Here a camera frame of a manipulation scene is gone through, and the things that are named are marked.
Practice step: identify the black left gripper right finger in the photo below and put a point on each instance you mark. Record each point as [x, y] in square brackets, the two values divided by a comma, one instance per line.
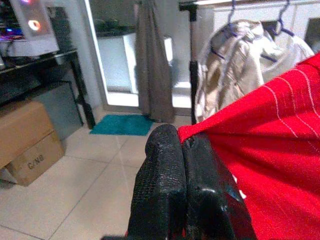
[207, 200]

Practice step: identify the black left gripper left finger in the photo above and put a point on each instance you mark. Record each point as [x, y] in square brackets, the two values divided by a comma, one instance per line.
[160, 180]

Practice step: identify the red garment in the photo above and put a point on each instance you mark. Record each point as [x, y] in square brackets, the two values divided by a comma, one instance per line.
[270, 155]

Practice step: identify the purple clothes hanger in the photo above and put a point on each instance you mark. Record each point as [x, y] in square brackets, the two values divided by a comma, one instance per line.
[281, 25]
[231, 32]

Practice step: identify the teal floor mat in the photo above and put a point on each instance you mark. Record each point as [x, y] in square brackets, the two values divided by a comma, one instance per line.
[122, 125]

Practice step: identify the grey hanging curtain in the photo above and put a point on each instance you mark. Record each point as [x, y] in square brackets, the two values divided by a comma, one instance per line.
[155, 75]

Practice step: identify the black clothes rack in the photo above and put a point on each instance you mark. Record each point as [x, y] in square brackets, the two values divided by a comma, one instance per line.
[193, 75]

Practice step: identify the printed brown cardboard box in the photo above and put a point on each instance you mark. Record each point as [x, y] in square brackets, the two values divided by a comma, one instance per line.
[37, 165]

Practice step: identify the beige jacket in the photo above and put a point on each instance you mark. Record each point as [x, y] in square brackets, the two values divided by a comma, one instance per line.
[232, 75]

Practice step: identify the plain brown cardboard box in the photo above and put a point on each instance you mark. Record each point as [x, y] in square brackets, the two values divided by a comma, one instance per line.
[22, 127]

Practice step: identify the black desk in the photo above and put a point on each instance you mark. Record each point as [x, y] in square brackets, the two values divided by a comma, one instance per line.
[32, 65]

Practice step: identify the white hanging garment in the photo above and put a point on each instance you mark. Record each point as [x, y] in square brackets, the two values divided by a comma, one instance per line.
[295, 50]

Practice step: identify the white computer case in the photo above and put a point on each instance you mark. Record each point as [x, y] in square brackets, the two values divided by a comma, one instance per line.
[35, 32]

